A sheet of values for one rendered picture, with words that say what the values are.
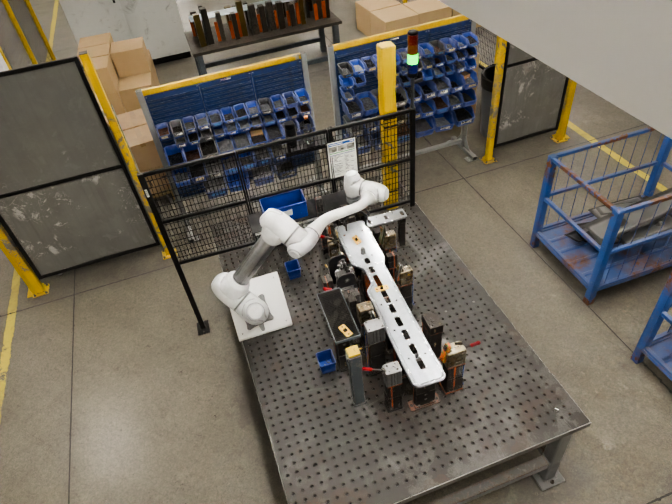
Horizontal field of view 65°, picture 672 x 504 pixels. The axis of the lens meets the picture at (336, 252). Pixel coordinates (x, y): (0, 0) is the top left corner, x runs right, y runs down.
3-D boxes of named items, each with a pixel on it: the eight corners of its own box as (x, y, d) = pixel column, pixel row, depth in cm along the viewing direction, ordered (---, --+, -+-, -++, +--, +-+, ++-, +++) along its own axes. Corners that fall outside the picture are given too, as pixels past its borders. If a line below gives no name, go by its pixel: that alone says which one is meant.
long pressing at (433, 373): (452, 377, 272) (453, 375, 271) (412, 391, 269) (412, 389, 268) (363, 219, 372) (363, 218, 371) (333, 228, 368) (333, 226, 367)
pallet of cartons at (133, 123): (183, 197, 584) (152, 110, 513) (108, 221, 565) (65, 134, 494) (164, 147, 668) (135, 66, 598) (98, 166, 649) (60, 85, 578)
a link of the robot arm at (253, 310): (257, 330, 334) (257, 331, 313) (234, 311, 334) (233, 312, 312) (273, 309, 337) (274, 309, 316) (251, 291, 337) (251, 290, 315)
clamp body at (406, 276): (416, 308, 346) (417, 271, 322) (399, 313, 344) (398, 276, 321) (410, 298, 353) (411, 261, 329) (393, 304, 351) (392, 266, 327)
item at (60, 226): (176, 246, 523) (94, 45, 388) (177, 255, 513) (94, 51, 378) (34, 288, 498) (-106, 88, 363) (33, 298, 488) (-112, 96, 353)
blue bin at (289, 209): (309, 215, 374) (306, 201, 365) (267, 227, 369) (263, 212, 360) (302, 202, 386) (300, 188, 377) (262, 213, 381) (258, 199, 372)
